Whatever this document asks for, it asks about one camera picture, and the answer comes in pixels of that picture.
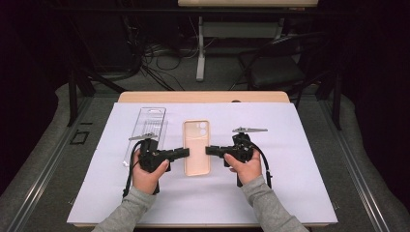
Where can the beige phone case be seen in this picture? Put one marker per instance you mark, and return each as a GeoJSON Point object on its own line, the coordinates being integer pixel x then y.
{"type": "Point", "coordinates": [196, 151]}

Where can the grey metal floor rail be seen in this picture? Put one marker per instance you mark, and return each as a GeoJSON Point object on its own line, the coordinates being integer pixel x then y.
{"type": "Point", "coordinates": [42, 180]}
{"type": "Point", "coordinates": [354, 167]}

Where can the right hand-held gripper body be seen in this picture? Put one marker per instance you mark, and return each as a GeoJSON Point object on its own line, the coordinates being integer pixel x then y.
{"type": "Point", "coordinates": [240, 148]}

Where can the person's right hand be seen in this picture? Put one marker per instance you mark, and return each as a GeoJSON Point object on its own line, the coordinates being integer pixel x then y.
{"type": "Point", "coordinates": [246, 169]}

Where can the black chair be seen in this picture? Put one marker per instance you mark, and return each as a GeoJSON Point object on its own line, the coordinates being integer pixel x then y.
{"type": "Point", "coordinates": [277, 71]}

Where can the black metal stand frame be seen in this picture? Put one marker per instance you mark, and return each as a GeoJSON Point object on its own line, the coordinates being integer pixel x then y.
{"type": "Point", "coordinates": [72, 96]}

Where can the person's left hand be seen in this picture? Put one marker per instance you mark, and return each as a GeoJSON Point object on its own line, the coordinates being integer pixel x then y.
{"type": "Point", "coordinates": [146, 180]}

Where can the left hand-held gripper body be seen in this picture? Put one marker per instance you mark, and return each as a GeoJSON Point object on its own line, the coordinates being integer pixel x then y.
{"type": "Point", "coordinates": [151, 158]}

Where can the white frame background table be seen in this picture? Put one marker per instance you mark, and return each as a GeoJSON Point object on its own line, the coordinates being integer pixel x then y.
{"type": "Point", "coordinates": [201, 48]}

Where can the white paper sheet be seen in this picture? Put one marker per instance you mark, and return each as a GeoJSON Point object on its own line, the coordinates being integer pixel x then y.
{"type": "Point", "coordinates": [283, 180]}

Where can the clear plastic container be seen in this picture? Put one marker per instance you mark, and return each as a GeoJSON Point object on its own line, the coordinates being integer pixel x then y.
{"type": "Point", "coordinates": [151, 124]}

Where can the black metal stand post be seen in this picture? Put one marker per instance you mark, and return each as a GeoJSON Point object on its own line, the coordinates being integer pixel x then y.
{"type": "Point", "coordinates": [337, 103]}

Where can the black square floor frame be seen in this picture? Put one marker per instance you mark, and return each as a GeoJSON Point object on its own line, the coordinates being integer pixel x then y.
{"type": "Point", "coordinates": [72, 138]}

